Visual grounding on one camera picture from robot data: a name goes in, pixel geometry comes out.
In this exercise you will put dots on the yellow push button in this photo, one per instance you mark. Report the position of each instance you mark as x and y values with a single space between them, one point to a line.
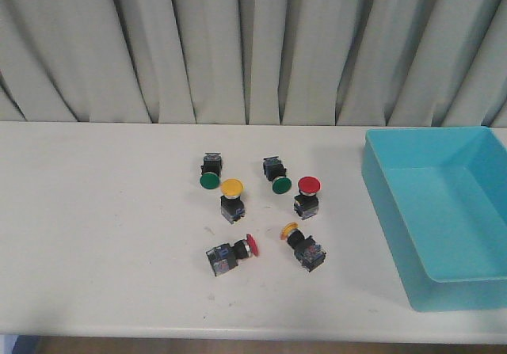
231 205
306 250

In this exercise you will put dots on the red push button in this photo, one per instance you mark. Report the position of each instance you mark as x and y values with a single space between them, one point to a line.
306 203
226 257

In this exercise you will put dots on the light blue plastic box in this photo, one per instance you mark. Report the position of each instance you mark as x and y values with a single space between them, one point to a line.
440 197

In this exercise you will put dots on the right green push button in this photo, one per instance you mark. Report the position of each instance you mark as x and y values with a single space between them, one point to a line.
276 173

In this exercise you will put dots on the green push button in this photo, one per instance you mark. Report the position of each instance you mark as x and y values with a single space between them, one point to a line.
276 173
211 169

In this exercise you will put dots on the left green push button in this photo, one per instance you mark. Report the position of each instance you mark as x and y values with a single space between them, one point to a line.
211 169

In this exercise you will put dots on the grey pleated curtain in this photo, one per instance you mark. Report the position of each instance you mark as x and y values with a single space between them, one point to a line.
427 63

